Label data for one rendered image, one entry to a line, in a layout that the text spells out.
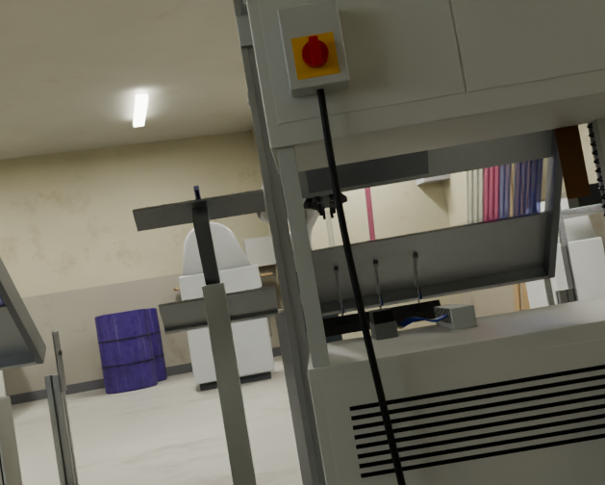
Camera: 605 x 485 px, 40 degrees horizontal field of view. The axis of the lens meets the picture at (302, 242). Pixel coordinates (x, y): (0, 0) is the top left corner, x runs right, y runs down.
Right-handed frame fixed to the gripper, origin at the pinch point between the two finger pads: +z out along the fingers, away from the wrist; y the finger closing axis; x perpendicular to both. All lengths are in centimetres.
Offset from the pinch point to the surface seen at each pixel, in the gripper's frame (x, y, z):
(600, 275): 307, 235, -396
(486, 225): 12.5, 41.6, -0.3
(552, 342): -11, 32, 82
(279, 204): -18.1, -11.1, 28.8
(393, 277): 25.4, 15.7, -2.5
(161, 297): 466, -209, -740
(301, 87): -55, -3, 61
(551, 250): 22, 58, 2
